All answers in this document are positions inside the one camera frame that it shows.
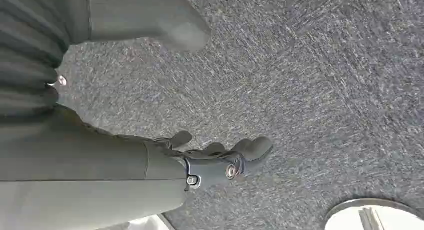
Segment white panel with grey edge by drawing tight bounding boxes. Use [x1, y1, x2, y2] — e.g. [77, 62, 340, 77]
[127, 214, 177, 230]

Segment round white metal-rimmed disc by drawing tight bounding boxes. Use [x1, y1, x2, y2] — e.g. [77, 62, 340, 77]
[322, 198, 424, 230]

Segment grey bars on disc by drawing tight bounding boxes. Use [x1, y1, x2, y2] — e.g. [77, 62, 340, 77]
[358, 207, 386, 230]

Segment ribbed grey right arm sleeve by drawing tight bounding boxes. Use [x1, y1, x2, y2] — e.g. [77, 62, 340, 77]
[0, 0, 71, 120]

